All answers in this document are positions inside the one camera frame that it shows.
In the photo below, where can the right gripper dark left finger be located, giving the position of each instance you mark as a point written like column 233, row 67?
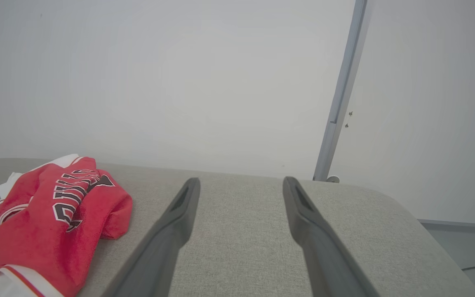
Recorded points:
column 161, row 243

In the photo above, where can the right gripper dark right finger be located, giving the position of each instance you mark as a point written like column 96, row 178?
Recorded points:
column 324, row 251

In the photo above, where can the red and white jersey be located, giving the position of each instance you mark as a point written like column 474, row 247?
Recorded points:
column 43, row 231

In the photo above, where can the grey baseboard strip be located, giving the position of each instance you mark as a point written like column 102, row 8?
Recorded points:
column 460, row 225

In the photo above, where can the grey metal pole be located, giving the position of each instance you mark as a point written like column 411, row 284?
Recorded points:
column 340, row 103

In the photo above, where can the grey pole foot bracket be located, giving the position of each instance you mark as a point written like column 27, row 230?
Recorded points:
column 333, row 179

